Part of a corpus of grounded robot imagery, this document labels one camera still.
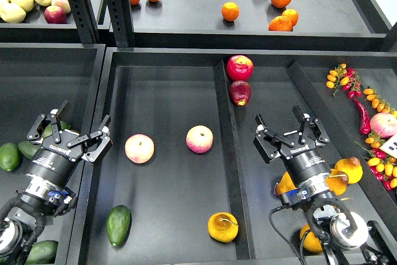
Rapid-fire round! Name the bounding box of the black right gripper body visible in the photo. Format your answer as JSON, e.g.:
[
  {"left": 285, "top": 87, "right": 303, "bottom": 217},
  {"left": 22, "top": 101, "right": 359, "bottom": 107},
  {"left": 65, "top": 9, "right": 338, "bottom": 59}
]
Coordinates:
[{"left": 279, "top": 131, "right": 331, "bottom": 187}]

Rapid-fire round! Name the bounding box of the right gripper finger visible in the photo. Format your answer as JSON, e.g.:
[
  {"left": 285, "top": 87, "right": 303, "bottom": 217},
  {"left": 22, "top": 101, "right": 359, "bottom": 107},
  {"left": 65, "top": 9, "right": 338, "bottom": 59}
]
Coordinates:
[
  {"left": 292, "top": 105, "right": 329, "bottom": 147},
  {"left": 253, "top": 114, "right": 295, "bottom": 163}
]

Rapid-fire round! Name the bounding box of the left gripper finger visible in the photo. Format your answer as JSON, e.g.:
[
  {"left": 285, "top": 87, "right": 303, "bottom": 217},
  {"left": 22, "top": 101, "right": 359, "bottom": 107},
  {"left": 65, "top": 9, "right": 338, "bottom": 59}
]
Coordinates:
[
  {"left": 26, "top": 100, "right": 68, "bottom": 143},
  {"left": 66, "top": 115, "right": 112, "bottom": 164}
]

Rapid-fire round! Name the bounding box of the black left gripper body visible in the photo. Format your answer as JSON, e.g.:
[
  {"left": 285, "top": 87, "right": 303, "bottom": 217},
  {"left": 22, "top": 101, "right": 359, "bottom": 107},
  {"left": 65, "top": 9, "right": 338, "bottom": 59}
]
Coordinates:
[{"left": 25, "top": 129, "right": 94, "bottom": 189}]

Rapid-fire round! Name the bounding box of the dark green avocado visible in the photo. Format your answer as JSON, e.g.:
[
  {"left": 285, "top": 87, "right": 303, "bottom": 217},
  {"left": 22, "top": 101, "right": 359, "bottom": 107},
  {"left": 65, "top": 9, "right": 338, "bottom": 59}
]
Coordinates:
[{"left": 106, "top": 205, "right": 132, "bottom": 247}]

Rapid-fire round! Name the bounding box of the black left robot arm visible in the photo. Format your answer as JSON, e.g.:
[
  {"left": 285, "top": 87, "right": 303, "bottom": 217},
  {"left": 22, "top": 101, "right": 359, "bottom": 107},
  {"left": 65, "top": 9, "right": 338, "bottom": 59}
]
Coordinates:
[{"left": 1, "top": 101, "right": 112, "bottom": 264}]

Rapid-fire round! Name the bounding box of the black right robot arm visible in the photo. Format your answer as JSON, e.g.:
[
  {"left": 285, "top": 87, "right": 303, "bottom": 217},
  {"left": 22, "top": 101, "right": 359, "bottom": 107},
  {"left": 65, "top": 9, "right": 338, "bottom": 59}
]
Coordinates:
[{"left": 253, "top": 106, "right": 396, "bottom": 264}]

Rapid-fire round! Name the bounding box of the pink apple left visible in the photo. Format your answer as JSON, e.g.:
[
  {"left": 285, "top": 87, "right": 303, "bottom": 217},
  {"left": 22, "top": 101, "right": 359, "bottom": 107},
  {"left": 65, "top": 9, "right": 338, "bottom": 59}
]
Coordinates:
[{"left": 125, "top": 134, "right": 154, "bottom": 164}]

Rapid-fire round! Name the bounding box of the pink apple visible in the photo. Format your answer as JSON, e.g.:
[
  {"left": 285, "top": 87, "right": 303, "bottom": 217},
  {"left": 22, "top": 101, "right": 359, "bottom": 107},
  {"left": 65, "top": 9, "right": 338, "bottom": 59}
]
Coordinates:
[
  {"left": 185, "top": 125, "right": 213, "bottom": 154},
  {"left": 125, "top": 134, "right": 154, "bottom": 164},
  {"left": 370, "top": 112, "right": 396, "bottom": 138}
]

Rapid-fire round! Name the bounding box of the black left tray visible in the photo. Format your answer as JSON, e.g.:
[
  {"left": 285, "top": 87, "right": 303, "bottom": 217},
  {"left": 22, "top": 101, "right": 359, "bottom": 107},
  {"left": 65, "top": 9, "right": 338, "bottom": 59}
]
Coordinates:
[{"left": 1, "top": 43, "right": 105, "bottom": 264}]

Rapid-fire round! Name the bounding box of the black tray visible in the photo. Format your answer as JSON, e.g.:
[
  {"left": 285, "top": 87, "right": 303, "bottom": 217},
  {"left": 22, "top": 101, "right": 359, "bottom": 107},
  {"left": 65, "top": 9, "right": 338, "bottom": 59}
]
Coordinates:
[
  {"left": 1, "top": 43, "right": 105, "bottom": 264},
  {"left": 77, "top": 48, "right": 396, "bottom": 264}
]

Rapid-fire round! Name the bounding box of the dark red apple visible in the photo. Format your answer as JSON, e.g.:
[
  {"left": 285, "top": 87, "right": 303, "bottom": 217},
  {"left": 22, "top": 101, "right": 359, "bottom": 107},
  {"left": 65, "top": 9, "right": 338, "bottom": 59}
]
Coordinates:
[{"left": 229, "top": 80, "right": 252, "bottom": 106}]

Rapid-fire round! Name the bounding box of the cherry tomato bunch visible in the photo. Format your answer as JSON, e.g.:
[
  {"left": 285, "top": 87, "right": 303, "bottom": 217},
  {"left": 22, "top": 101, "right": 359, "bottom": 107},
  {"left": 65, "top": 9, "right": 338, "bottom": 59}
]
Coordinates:
[{"left": 326, "top": 63, "right": 362, "bottom": 99}]

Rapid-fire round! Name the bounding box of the red chili pepper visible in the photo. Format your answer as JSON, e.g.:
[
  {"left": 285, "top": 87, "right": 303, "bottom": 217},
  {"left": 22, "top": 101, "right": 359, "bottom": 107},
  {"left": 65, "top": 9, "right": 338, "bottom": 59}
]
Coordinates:
[{"left": 353, "top": 99, "right": 371, "bottom": 135}]

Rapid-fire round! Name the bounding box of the pink apple centre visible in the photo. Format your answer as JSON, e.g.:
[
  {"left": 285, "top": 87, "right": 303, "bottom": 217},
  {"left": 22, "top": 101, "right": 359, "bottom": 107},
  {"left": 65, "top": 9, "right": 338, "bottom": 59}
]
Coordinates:
[{"left": 185, "top": 125, "right": 213, "bottom": 154}]

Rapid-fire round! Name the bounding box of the bright red apple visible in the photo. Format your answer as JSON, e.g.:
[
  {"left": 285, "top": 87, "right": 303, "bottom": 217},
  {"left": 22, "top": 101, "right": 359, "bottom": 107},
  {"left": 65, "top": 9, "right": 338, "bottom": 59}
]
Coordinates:
[{"left": 226, "top": 55, "right": 254, "bottom": 81}]

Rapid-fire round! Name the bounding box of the pink apple right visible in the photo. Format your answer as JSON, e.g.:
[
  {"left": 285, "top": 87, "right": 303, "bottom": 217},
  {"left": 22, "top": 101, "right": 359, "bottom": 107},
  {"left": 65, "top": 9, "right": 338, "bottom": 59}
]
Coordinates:
[{"left": 370, "top": 112, "right": 396, "bottom": 138}]

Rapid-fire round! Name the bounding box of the black middle tray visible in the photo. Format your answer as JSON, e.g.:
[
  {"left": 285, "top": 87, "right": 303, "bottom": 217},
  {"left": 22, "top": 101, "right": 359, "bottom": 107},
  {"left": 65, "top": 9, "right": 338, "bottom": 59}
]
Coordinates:
[{"left": 77, "top": 48, "right": 396, "bottom": 264}]

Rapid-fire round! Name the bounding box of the black upper shelf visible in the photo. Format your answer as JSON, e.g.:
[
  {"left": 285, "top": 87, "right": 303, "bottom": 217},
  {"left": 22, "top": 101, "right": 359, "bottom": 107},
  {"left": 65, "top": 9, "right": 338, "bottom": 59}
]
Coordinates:
[{"left": 1, "top": 0, "right": 396, "bottom": 52}]

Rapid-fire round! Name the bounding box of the red apple on shelf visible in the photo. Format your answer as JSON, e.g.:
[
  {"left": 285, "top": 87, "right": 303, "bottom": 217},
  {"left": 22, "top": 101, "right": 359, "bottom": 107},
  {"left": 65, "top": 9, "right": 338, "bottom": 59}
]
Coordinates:
[{"left": 44, "top": 6, "right": 67, "bottom": 24}]

